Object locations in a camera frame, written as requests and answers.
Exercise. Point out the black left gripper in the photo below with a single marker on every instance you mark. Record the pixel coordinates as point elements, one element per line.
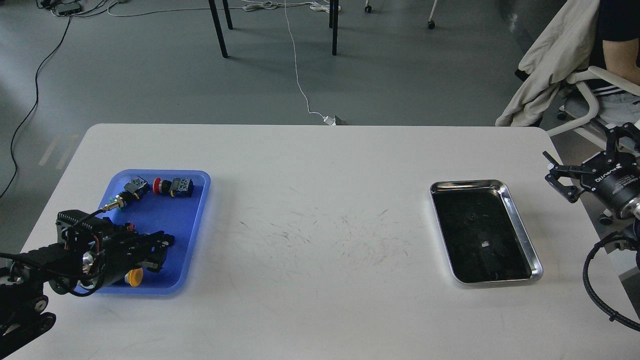
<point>122,253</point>

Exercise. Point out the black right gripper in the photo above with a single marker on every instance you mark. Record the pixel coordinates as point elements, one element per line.
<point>615,180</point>

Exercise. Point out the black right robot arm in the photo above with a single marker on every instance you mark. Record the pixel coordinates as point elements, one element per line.
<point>565,180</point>

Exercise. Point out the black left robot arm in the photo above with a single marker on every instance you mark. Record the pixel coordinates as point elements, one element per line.
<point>23,301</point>

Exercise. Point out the blue plastic tray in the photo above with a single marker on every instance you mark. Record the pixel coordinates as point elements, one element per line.
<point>177,216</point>

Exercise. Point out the silver metal tray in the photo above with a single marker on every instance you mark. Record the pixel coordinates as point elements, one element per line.
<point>493,250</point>

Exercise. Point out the white office chair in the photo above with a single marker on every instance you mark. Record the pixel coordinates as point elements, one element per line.
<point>585,109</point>

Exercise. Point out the seated person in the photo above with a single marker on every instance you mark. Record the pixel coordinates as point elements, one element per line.
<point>616,49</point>

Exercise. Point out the beige jacket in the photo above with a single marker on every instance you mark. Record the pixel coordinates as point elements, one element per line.
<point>564,46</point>

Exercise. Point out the black table leg left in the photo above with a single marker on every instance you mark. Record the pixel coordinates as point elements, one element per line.
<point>218,28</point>

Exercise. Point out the black table leg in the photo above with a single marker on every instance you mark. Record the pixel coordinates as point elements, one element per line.
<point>333,25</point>
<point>218,28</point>
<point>227,13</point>

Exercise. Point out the black table leg rear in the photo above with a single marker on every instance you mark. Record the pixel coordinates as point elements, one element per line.
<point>227,13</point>

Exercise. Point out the black table leg right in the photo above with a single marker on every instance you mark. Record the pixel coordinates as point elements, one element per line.
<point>333,25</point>

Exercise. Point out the yellow push button switch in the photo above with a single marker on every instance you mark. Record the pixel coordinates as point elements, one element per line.
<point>134,277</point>

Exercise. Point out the green push button switch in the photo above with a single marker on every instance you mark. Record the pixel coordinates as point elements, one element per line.
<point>133,191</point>

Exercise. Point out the red push button switch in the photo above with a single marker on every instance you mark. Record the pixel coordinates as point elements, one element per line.
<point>178,187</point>

